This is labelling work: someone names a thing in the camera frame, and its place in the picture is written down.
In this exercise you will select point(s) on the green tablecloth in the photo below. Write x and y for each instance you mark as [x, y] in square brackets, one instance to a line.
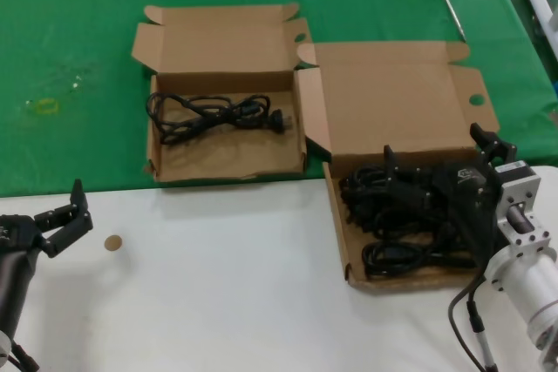
[65, 19]

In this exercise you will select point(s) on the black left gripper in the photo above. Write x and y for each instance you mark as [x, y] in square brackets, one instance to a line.
[17, 259]

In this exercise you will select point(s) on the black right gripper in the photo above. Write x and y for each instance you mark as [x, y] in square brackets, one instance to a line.
[471, 202]

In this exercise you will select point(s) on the white plastic bar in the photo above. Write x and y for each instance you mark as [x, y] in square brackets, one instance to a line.
[538, 2]

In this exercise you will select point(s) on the open brown cardboard box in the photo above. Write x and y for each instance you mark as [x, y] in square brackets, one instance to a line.
[392, 97]
[218, 158]

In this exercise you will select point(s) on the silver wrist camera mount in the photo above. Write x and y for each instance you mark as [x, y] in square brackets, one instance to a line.
[519, 189]

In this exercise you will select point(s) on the round brown cardboard disc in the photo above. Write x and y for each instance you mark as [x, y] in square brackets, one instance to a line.
[113, 242]

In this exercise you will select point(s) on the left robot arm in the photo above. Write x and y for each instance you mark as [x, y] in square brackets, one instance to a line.
[3, 341]

